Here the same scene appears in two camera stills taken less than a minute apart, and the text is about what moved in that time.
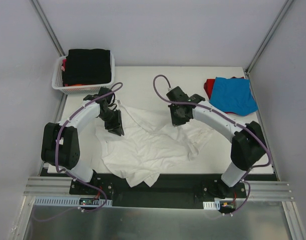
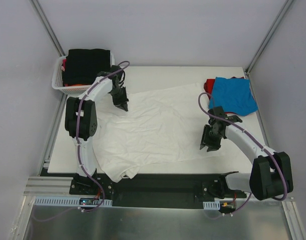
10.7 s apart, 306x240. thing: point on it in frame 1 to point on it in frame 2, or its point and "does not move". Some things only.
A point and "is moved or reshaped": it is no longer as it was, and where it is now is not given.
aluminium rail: (37, 187) does not move
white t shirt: (149, 145) is moved or reshaped
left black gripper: (112, 120) to (120, 98)
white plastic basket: (57, 84) does not move
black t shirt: (87, 66) does not move
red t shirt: (209, 85) does not move
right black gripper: (179, 113) to (211, 137)
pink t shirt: (63, 67) does not move
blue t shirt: (233, 95) does not move
